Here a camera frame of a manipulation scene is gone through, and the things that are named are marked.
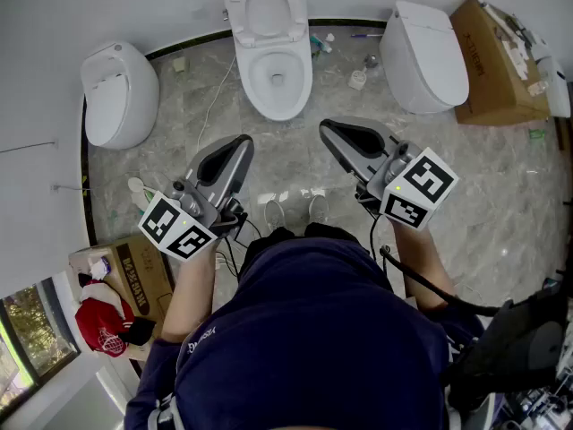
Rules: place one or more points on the black backpack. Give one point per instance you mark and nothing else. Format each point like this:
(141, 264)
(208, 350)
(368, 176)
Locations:
(515, 343)

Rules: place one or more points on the person's navy shirt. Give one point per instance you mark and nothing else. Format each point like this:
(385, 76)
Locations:
(304, 352)

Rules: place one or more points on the brown-printed cardboard box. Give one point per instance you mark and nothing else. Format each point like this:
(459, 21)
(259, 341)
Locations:
(134, 276)

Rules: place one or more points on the person's right grey shoe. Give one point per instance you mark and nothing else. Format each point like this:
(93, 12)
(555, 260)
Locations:
(318, 208)

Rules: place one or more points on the blue pen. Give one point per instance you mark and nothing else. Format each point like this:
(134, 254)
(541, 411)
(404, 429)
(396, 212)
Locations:
(365, 35)

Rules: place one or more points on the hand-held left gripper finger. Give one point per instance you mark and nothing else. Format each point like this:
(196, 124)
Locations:
(237, 173)
(207, 161)

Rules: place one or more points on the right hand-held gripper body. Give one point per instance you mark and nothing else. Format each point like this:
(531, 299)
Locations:
(421, 195)

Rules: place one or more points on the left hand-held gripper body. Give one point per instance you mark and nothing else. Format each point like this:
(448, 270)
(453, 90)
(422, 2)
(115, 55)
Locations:
(161, 226)

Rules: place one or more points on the white egg-shaped toilet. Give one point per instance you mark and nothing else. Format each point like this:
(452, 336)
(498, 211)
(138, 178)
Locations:
(121, 105)

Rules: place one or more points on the grey metal fitting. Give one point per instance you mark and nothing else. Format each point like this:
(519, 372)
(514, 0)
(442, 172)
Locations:
(371, 61)

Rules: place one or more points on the teal and white tube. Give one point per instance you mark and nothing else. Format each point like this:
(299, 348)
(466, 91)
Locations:
(320, 43)

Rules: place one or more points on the window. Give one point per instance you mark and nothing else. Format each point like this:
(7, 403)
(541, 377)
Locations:
(27, 329)

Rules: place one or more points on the pile of white foam pieces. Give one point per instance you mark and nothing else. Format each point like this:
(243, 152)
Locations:
(519, 61)

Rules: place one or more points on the white round strainer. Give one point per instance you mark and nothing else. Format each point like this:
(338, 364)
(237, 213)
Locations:
(358, 80)

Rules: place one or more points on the person's right forearm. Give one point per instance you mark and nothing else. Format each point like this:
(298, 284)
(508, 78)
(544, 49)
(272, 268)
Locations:
(421, 262)

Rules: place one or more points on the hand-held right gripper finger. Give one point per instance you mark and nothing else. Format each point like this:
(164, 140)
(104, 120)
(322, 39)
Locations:
(371, 130)
(347, 159)

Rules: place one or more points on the pale green packet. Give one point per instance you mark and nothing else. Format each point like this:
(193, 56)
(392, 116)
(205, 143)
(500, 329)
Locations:
(181, 64)

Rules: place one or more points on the large plain cardboard box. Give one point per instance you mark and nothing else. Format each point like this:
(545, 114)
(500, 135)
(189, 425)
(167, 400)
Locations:
(488, 74)

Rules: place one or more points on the cluttered equipment shelf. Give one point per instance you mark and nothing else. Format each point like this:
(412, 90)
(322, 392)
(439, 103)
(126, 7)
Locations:
(537, 406)

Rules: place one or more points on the white closed smart toilet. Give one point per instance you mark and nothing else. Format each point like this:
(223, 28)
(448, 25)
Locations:
(421, 61)

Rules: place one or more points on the black cap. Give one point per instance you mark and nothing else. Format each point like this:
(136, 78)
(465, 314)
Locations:
(141, 329)

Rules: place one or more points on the red garment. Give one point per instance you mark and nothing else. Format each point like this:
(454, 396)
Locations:
(96, 320)

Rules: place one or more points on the white and purple cloth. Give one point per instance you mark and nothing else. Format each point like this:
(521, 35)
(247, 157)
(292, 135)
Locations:
(99, 268)

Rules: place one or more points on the person's grey shoe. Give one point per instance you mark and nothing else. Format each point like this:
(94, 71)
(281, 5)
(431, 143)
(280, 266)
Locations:
(274, 215)
(318, 208)

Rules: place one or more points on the white plastic casing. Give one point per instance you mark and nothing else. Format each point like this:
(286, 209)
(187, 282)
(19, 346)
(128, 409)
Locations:
(557, 88)

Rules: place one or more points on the white round-bowl toilet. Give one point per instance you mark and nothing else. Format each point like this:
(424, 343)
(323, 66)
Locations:
(286, 101)

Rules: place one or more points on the person's left forearm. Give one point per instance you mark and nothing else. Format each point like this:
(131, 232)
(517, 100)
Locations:
(192, 294)

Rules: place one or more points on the person's left grey shoe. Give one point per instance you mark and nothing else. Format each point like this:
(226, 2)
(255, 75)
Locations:
(274, 215)

